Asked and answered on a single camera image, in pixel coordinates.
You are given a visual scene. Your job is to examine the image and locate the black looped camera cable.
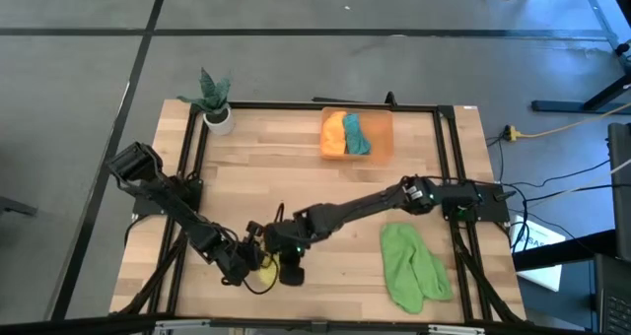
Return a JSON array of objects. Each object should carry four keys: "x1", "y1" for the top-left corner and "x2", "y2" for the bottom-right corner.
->
[{"x1": 240, "y1": 253, "x2": 283, "y2": 297}]

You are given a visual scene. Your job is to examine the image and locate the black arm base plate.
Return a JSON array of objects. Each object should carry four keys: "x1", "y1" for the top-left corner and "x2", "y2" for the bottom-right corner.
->
[
  {"x1": 440, "y1": 182, "x2": 511, "y2": 223},
  {"x1": 131, "y1": 175, "x2": 204, "y2": 217}
]

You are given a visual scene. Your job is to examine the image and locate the potted plant in white pot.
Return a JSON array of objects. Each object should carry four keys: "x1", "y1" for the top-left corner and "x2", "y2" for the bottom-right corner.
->
[{"x1": 175, "y1": 66, "x2": 237, "y2": 137}]

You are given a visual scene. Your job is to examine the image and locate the black desk bar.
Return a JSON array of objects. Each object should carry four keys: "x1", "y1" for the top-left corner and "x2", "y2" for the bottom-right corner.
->
[{"x1": 512, "y1": 229, "x2": 617, "y2": 272}]

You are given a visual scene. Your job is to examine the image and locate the white cardboard box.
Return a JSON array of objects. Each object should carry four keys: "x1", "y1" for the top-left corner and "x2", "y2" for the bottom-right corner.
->
[{"x1": 509, "y1": 214, "x2": 568, "y2": 293}]

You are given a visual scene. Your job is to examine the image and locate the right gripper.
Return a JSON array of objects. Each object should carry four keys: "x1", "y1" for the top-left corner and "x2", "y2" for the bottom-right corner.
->
[{"x1": 264, "y1": 210, "x2": 317, "y2": 288}]

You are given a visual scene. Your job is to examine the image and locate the black floor cable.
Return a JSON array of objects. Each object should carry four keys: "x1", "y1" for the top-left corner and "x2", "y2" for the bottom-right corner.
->
[{"x1": 502, "y1": 158, "x2": 612, "y2": 191}]

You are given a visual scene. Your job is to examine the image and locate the grey chair foot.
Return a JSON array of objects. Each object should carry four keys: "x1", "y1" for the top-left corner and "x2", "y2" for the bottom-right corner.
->
[{"x1": 0, "y1": 194, "x2": 38, "y2": 218}]

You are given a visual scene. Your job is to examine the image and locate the black desk leg frame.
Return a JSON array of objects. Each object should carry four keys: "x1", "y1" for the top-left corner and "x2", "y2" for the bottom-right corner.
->
[{"x1": 530, "y1": 0, "x2": 631, "y2": 114}]

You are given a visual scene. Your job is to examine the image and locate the black monitor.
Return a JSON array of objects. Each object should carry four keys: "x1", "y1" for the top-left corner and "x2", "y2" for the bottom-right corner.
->
[{"x1": 607, "y1": 121, "x2": 631, "y2": 263}]

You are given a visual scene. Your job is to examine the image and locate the green microfiber towel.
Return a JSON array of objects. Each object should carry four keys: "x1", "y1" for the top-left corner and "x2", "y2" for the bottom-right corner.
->
[{"x1": 379, "y1": 222, "x2": 456, "y2": 315}]

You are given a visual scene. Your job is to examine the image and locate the teal microfiber towel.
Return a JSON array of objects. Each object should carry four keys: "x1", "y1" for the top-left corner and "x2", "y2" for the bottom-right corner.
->
[{"x1": 342, "y1": 112, "x2": 373, "y2": 157}]

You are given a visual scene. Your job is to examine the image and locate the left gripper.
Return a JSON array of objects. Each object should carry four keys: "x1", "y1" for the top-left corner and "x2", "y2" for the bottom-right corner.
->
[{"x1": 218, "y1": 220, "x2": 268, "y2": 287}]

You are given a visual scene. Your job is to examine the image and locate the yellow floor cable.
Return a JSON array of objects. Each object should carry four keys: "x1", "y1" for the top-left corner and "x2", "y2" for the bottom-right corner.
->
[{"x1": 515, "y1": 101, "x2": 631, "y2": 140}]

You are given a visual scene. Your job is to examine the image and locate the orange microfiber towel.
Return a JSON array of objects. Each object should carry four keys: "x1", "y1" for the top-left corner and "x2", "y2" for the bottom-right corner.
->
[{"x1": 319, "y1": 109, "x2": 349, "y2": 158}]

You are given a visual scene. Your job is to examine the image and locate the yellow power plug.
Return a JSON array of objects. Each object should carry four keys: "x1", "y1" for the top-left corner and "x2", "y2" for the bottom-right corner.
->
[{"x1": 501, "y1": 123, "x2": 525, "y2": 143}]

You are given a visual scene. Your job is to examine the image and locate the black keyboard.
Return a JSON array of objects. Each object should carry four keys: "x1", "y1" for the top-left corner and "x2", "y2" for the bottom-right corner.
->
[{"x1": 593, "y1": 253, "x2": 631, "y2": 335}]

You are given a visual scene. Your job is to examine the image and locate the yellow microfiber towel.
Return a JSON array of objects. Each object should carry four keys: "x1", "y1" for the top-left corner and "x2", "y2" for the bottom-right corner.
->
[{"x1": 255, "y1": 253, "x2": 283, "y2": 288}]

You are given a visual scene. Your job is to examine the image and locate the silver black front rail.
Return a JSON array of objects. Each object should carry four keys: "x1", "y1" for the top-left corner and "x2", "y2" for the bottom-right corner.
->
[{"x1": 152, "y1": 317, "x2": 487, "y2": 335}]

